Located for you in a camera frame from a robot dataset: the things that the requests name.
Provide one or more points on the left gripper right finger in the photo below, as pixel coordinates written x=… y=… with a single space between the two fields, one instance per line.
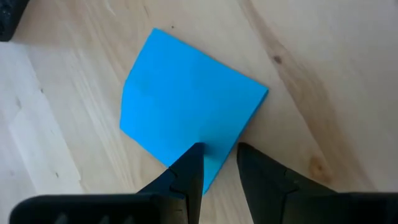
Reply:
x=264 y=186

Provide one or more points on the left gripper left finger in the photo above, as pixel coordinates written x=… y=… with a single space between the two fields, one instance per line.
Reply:
x=186 y=180

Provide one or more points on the blue sticky note pad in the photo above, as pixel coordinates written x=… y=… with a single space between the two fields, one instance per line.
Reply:
x=186 y=93

